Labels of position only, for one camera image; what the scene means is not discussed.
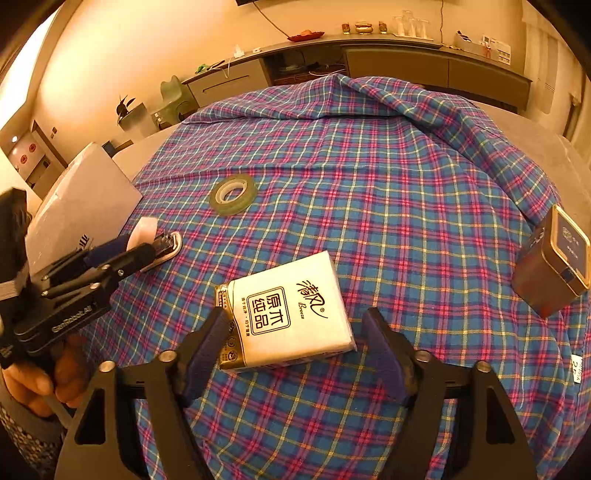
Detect white foam storage box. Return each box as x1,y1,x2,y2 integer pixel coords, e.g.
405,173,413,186
26,143,142,274

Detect patterned left sleeve forearm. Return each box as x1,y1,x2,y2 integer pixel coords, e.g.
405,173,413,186
1,379,64,479

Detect blue plaid tablecloth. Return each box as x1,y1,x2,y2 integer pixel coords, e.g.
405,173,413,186
85,75,590,479

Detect white trash bin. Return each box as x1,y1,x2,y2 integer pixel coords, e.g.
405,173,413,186
118,103,159,143

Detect green tape roll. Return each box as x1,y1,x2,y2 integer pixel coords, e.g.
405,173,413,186
208,174,259,216

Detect white tissue pack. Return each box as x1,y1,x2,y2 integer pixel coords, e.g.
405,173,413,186
214,251,356,372

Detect person's left hand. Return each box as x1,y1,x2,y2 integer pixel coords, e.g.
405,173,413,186
2,333,89,418

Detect green plastic chair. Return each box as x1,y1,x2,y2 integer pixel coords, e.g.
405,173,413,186
152,75,198,130

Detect clear glass cups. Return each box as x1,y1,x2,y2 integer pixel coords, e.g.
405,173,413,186
393,10,434,42

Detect red fruit plate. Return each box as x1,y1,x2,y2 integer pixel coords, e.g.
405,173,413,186
287,30,325,43

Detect white stapler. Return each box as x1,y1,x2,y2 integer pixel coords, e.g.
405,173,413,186
126,216,182,273

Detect brown tin box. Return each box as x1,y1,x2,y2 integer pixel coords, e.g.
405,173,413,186
512,204,590,318

